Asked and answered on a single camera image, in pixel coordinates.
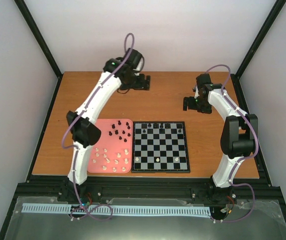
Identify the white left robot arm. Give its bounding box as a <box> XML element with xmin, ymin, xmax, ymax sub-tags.
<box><xmin>61</xmin><ymin>49</ymin><xmax>145</xmax><ymax>202</ymax></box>

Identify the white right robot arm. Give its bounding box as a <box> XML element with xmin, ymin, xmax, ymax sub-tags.
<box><xmin>183</xmin><ymin>73</ymin><xmax>258</xmax><ymax>204</ymax></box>

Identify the black white chessboard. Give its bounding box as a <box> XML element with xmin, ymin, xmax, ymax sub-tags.
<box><xmin>131</xmin><ymin>121</ymin><xmax>190</xmax><ymax>173</ymax></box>

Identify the pink plastic tray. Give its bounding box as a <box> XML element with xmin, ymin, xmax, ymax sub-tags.
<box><xmin>87</xmin><ymin>119</ymin><xmax>133</xmax><ymax>174</ymax></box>

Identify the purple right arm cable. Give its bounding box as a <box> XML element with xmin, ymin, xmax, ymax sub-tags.
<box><xmin>204</xmin><ymin>64</ymin><xmax>259</xmax><ymax>223</ymax></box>

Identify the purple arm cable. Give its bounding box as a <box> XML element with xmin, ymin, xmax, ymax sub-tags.
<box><xmin>204</xmin><ymin>64</ymin><xmax>259</xmax><ymax>223</ymax></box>
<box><xmin>61</xmin><ymin>32</ymin><xmax>113</xmax><ymax>222</ymax></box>

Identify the right black corner post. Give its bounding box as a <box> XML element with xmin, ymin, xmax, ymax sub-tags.
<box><xmin>234</xmin><ymin>0</ymin><xmax>286</xmax><ymax>79</ymax></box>

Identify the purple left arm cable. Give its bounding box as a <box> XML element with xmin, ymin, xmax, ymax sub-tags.
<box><xmin>61</xmin><ymin>32</ymin><xmax>113</xmax><ymax>222</ymax></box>

